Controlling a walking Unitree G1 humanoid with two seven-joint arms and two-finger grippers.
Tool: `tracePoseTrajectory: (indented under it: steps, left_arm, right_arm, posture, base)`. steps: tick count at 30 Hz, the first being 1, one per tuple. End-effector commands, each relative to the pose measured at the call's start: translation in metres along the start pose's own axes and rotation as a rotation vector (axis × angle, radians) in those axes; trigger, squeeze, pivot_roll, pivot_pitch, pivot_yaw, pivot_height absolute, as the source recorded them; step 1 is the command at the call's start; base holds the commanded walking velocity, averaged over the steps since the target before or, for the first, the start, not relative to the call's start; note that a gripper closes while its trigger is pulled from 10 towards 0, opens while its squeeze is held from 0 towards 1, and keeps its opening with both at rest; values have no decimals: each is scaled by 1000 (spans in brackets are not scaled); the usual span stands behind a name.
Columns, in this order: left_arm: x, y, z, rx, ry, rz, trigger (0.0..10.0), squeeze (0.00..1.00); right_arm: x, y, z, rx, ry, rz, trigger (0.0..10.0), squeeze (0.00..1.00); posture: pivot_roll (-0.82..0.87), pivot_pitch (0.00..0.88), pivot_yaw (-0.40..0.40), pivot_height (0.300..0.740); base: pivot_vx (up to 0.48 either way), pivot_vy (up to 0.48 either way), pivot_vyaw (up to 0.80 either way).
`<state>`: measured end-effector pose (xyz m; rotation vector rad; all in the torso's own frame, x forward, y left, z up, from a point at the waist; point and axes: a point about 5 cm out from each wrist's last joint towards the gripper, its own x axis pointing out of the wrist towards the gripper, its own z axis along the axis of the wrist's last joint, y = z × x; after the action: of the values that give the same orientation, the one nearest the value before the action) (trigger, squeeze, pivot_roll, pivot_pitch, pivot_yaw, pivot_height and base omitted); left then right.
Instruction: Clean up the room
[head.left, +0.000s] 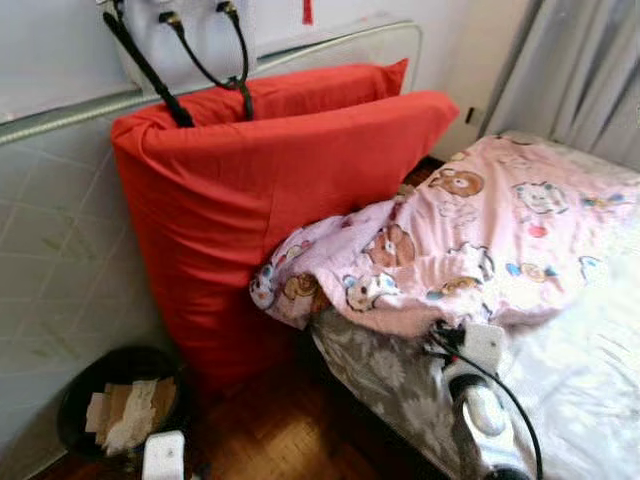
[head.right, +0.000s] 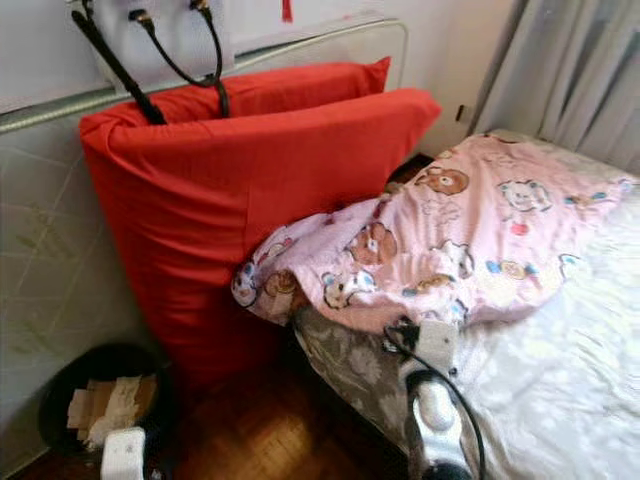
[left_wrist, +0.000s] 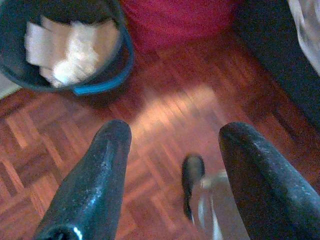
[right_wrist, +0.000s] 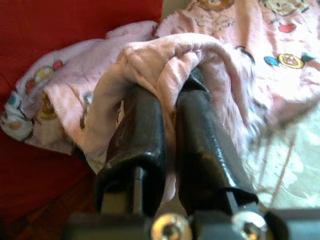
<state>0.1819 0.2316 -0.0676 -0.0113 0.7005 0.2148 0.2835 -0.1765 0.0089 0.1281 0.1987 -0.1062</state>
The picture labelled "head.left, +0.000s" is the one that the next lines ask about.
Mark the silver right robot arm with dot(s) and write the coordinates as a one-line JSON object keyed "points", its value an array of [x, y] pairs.
{"points": [[485, 410]]}

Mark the pink cartoon bear blanket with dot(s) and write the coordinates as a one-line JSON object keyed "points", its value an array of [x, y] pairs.
{"points": [[480, 220]]}

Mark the bed with beige floral sheet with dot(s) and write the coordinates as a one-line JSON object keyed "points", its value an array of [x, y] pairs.
{"points": [[580, 380]]}

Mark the thick red cushion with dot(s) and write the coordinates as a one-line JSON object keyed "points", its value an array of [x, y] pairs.
{"points": [[250, 190]]}

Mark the thin red cushion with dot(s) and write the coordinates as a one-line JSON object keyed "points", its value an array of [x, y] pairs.
{"points": [[320, 90]]}

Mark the brown cardboard piece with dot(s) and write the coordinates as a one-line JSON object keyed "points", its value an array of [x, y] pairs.
{"points": [[168, 395]]}

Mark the grey pleated curtain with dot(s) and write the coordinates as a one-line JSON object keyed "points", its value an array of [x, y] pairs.
{"points": [[570, 70]]}

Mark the crumpled white tissue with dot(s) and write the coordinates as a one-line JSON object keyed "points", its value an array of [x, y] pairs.
{"points": [[135, 420]]}

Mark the black round trash bin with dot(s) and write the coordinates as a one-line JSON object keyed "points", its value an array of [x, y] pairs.
{"points": [[120, 360]]}

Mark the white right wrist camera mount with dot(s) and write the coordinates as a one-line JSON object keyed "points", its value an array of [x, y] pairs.
{"points": [[485, 345]]}

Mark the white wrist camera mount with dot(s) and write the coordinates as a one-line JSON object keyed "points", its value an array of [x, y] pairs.
{"points": [[165, 458], [485, 345]]}

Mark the black wall socket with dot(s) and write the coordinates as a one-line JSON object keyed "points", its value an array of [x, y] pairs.
{"points": [[470, 115]]}

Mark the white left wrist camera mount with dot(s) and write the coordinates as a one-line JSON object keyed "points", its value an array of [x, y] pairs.
{"points": [[165, 458]]}

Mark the red wall sticker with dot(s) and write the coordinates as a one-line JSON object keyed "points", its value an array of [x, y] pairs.
{"points": [[307, 10]]}

